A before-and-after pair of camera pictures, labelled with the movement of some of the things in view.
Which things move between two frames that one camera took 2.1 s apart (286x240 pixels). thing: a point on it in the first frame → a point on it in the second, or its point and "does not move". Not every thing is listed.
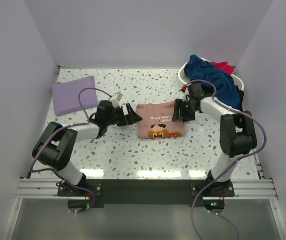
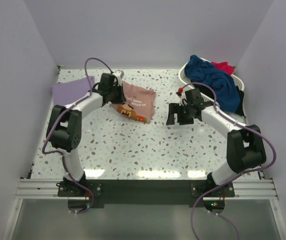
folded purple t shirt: (66, 96) does not move
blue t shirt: (227, 92) does not move
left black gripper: (131, 118) → (121, 98)
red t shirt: (224, 66) does not move
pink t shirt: (155, 121) → (139, 102)
